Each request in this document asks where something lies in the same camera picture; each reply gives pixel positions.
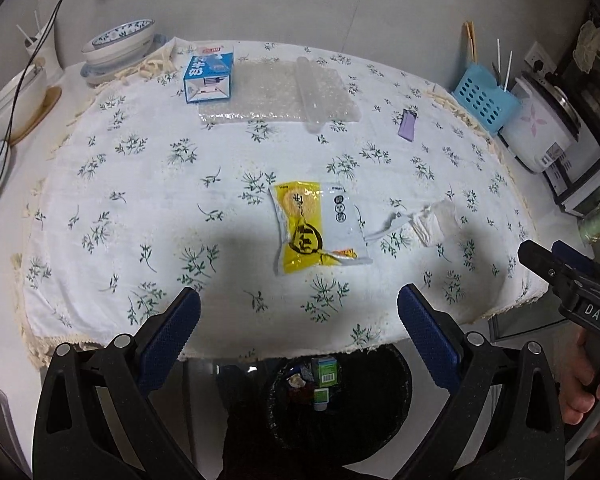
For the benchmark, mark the blue plastic utensil basket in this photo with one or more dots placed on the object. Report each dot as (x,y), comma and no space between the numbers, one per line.
(485,100)

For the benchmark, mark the person's right hand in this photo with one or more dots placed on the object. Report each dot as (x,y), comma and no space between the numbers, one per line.
(575,390)

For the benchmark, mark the clear plastic tube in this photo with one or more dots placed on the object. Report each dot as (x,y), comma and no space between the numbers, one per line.
(311,95)

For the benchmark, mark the blue patterned porcelain bowl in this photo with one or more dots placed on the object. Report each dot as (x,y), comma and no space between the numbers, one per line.
(120,40)

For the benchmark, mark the green cardboard box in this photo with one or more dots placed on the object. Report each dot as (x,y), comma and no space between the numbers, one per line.
(325,371)

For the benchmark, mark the white plastic spoon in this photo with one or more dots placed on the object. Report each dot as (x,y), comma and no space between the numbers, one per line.
(380,232)

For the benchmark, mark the white wall socket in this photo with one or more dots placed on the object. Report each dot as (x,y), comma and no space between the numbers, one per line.
(542,55)

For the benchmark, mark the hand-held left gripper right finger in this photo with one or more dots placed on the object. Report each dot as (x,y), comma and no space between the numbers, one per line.
(427,332)

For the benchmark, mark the white chopstick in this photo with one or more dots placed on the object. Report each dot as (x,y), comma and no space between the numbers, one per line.
(499,55)
(510,66)

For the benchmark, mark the hanging cream cloth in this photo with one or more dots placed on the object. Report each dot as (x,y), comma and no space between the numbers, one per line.
(590,42)

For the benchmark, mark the black power plug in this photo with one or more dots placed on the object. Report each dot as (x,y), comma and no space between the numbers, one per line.
(537,67)

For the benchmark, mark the blue milk carton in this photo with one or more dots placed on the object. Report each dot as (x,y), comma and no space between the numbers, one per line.
(207,75)

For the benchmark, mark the black trash bin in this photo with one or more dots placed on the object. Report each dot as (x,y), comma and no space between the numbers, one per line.
(380,410)

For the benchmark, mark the dark blue snack wrapper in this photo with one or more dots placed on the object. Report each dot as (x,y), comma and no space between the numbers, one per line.
(296,380)

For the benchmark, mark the white toaster oven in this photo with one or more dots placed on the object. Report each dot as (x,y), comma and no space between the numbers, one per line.
(585,185)

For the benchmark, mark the clear bubble wrap sheet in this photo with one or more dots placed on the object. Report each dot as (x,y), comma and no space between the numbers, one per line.
(265,90)

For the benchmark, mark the white canister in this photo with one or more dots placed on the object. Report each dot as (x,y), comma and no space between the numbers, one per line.
(47,55)

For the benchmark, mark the torn white wrapper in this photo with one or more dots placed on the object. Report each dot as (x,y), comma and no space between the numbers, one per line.
(440,222)

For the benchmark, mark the white flowered rice cooker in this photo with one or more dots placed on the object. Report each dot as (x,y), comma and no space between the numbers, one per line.
(535,130)

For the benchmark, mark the white porcelain dish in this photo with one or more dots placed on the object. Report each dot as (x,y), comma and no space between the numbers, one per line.
(110,72)

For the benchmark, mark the thin white stick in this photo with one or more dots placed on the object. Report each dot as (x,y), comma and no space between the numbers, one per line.
(25,35)
(38,22)

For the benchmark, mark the wooden chopstick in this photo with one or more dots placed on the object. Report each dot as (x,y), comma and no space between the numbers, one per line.
(472,42)
(466,42)

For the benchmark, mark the white bottle green label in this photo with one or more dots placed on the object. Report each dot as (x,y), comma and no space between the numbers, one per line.
(321,399)

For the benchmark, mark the yellow snack packet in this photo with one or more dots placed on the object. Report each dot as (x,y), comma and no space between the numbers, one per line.
(315,225)

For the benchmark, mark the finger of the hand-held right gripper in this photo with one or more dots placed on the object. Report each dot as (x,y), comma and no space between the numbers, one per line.
(587,267)
(545,265)

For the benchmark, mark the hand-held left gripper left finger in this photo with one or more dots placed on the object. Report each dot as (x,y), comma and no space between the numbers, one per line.
(172,335)

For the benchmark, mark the white floral tablecloth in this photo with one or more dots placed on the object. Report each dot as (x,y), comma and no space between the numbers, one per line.
(130,185)

